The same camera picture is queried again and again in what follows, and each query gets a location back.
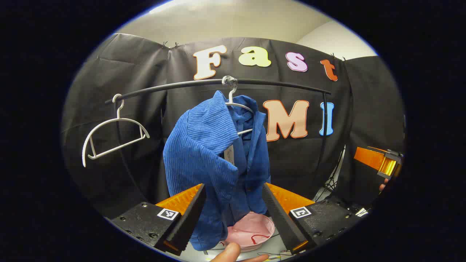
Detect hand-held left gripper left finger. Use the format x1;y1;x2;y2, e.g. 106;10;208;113
111;183;207;256

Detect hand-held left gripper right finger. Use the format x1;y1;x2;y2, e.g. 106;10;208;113
262;182;364;254

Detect blue ribbed jacket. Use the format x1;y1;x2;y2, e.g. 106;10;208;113
163;90;272;251

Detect white hanger with taped hook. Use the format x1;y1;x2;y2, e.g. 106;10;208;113
223;76;255;136

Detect white plain clothes hanger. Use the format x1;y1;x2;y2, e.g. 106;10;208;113
82;94;150;168

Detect black clothes rack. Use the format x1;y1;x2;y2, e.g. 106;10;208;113
105;78;332;199

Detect black tripod stand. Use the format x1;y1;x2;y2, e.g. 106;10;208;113
315;146;345;202

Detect black backdrop cloth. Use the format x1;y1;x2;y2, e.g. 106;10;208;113
61;33;406;219

